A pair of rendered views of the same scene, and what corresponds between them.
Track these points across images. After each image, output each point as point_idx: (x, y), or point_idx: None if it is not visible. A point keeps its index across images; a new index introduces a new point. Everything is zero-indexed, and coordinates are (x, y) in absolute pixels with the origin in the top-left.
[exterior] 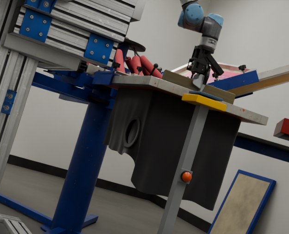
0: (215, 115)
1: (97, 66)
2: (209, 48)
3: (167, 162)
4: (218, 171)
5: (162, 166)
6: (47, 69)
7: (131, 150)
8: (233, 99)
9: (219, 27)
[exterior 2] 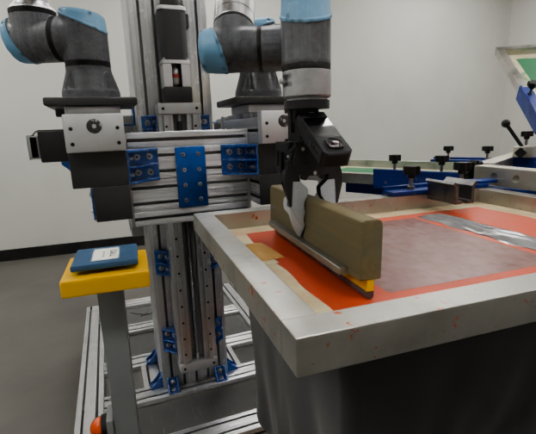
0: None
1: (488, 167)
2: (285, 103)
3: (272, 392)
4: None
5: (270, 397)
6: None
7: None
8: (358, 239)
9: (288, 27)
